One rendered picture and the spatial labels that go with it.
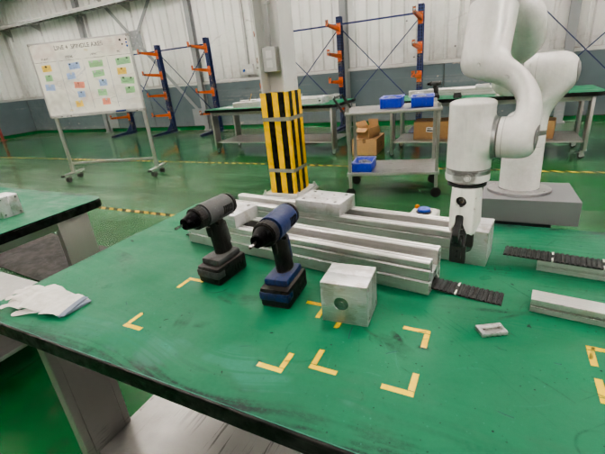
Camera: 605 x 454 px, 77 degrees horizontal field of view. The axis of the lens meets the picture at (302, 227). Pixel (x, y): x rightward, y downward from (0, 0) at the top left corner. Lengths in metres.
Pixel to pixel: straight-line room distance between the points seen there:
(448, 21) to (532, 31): 7.33
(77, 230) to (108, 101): 4.31
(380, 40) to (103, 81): 5.31
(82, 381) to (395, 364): 0.97
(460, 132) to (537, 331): 0.41
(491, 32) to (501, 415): 0.66
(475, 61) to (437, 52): 7.69
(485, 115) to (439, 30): 7.77
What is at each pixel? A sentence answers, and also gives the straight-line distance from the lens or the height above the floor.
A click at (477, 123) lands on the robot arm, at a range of 0.80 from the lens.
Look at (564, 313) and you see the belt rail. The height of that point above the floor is 0.79.
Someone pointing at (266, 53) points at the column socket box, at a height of 1.46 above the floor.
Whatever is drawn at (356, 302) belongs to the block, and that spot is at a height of 0.84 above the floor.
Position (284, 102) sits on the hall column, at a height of 1.00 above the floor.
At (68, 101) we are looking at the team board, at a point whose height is 1.17.
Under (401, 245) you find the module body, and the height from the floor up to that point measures 0.86.
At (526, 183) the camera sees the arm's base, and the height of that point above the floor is 0.89.
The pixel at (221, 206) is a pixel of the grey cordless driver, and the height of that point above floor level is 0.98.
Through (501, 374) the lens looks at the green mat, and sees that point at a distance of 0.77.
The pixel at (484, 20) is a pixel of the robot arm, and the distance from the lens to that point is 0.88.
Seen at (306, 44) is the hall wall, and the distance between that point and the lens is 9.36.
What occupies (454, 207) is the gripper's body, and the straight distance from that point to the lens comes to 0.83.
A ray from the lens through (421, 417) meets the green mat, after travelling 0.68.
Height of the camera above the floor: 1.29
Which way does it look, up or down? 22 degrees down
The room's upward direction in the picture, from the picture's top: 5 degrees counter-clockwise
